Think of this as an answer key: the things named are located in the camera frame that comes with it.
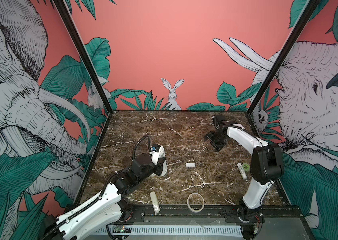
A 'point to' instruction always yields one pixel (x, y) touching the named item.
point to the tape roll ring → (195, 210)
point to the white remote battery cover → (155, 202)
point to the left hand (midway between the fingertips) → (164, 155)
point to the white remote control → (164, 170)
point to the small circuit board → (119, 229)
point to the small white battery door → (190, 164)
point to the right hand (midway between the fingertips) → (205, 141)
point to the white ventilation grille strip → (182, 230)
